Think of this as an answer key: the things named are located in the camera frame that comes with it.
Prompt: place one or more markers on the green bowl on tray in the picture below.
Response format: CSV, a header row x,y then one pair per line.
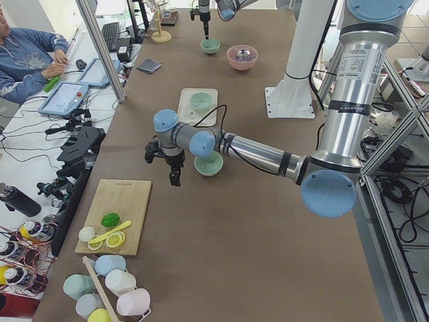
x,y
200,101

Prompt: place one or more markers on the wooden cutting board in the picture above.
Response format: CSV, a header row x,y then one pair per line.
x,y
128,199

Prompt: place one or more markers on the wooden cup rack pole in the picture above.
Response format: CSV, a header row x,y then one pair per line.
x,y
88,264

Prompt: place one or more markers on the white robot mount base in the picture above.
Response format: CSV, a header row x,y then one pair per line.
x,y
292,97

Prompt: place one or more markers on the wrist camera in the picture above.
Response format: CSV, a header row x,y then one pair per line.
x,y
193,14
152,151

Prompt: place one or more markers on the yellow plastic cup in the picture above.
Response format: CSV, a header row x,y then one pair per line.
x,y
99,315

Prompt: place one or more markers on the cream serving tray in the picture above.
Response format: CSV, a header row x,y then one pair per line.
x,y
186,113

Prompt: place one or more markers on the green plastic cup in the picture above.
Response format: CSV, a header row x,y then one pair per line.
x,y
77,285

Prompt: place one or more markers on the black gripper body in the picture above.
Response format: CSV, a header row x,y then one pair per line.
x,y
174,162
204,15

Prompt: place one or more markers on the blue teach pendant tablet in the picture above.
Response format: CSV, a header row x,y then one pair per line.
x,y
64,99

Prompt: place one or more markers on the white garlic bulb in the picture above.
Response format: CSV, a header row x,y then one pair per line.
x,y
86,233

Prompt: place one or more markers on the grey folded cloth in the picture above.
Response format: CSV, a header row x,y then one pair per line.
x,y
149,66

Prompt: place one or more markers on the green bowl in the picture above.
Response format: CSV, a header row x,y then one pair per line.
x,y
210,165
200,101
210,46

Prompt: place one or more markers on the white plastic cup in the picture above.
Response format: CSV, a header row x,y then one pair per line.
x,y
119,282

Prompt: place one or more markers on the wooden mug stand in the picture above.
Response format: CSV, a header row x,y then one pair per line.
x,y
160,36

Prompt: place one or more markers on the metal scoop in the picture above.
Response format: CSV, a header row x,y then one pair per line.
x,y
242,54

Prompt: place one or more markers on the pink plastic cup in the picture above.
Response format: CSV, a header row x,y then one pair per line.
x,y
135,302

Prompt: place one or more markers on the person in blue hoodie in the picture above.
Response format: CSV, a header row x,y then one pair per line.
x,y
29,59

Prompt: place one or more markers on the pale blue plastic cup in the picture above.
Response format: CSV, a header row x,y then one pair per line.
x,y
88,303

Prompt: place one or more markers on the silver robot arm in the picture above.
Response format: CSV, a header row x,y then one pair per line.
x,y
328,176
227,10

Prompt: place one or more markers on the dark wooden tray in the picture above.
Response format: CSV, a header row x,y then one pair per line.
x,y
169,18

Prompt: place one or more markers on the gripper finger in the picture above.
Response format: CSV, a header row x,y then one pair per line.
x,y
175,178
206,29

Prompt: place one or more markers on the pink bowl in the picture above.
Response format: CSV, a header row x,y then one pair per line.
x,y
241,65

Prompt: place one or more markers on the green lime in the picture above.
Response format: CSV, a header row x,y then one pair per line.
x,y
110,220

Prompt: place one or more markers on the lemon slice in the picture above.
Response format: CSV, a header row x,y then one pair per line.
x,y
94,245
115,239

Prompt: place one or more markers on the aluminium frame post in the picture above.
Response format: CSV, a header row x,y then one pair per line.
x,y
89,18

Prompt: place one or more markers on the black keyboard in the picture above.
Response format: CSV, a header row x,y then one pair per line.
x,y
110,32

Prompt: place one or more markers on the black water bottle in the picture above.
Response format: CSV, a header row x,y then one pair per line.
x,y
16,200

